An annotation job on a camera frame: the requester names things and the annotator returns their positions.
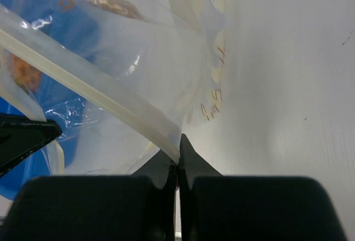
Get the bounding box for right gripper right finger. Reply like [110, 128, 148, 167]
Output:
[179, 135, 346, 240]

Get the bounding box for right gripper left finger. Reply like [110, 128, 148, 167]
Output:
[7, 152, 177, 240]

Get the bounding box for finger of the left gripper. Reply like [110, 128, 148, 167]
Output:
[1, 113, 62, 169]

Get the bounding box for clear zip top bag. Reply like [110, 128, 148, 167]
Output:
[1, 0, 226, 175]

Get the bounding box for blue plastic bin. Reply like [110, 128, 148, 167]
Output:
[1, 0, 117, 200]

